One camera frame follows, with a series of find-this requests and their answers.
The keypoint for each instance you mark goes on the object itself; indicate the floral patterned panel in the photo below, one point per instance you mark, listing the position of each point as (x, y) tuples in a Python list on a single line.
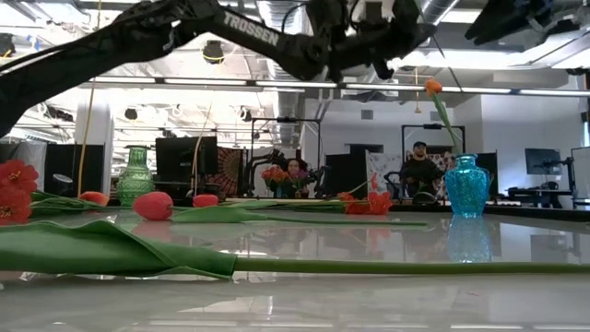
[(380, 168)]

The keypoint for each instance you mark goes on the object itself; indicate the patterned wall tapestry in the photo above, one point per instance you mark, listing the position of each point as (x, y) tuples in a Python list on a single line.
[(229, 170)]

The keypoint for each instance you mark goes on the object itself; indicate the black background robot arm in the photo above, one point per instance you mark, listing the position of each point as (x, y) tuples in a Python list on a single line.
[(324, 180), (265, 161)]

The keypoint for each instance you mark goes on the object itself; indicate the blue textured glass vase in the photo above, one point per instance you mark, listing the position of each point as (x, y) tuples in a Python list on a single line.
[(466, 189)]

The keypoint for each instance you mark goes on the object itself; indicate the black round lamp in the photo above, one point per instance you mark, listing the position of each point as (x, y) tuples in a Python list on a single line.
[(62, 179)]

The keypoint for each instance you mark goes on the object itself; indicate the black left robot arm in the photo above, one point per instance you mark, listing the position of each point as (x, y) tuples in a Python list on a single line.
[(138, 32)]

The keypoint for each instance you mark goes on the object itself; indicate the black background rig frame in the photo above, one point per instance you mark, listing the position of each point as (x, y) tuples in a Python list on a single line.
[(286, 120), (433, 126)]

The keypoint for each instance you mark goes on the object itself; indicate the black aluminium table frame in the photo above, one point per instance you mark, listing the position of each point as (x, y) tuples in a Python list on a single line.
[(530, 213)]

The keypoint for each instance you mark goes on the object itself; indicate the orange artificial tulip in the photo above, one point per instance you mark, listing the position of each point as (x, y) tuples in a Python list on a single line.
[(433, 86), (94, 198)]

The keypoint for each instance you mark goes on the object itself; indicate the black partition panel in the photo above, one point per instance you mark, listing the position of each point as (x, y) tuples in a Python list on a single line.
[(345, 175), (94, 166)]

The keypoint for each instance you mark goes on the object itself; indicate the dark background desk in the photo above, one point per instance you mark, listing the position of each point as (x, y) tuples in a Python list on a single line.
[(537, 193)]

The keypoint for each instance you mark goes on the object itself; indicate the silver ribbed air duct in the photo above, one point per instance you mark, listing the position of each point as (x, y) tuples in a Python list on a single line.
[(288, 106)]

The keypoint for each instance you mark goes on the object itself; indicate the red artificial tulip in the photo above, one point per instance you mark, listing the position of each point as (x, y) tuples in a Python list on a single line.
[(153, 206), (115, 251), (206, 201)]

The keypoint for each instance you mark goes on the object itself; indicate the black overhead camera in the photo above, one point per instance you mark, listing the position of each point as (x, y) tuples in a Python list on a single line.
[(213, 51)]

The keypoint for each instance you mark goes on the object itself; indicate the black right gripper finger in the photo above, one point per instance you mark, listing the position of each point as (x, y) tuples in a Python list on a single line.
[(502, 20)]

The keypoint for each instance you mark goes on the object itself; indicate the green glass vase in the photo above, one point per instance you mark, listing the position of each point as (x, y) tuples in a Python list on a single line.
[(136, 184)]

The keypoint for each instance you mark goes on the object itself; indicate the dark monitor on stand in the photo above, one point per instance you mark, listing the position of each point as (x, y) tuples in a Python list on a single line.
[(543, 161)]

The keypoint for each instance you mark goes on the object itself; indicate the black computer monitor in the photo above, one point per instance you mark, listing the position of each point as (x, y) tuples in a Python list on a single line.
[(184, 159)]

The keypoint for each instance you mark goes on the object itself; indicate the background flower bouquet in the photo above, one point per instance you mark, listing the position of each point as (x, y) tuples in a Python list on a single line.
[(275, 175)]

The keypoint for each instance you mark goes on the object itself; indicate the red small-blossom flower bunch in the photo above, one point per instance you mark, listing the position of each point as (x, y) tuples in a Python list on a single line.
[(16, 177), (378, 203)]

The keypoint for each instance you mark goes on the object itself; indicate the long ceiling light strip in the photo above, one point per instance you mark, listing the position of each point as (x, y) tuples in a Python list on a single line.
[(295, 84)]

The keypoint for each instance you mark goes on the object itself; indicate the person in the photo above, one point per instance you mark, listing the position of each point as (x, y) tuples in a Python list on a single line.
[(292, 166), (418, 173)]

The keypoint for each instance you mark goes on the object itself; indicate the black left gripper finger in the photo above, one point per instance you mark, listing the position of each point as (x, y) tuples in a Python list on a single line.
[(396, 41), (385, 69)]

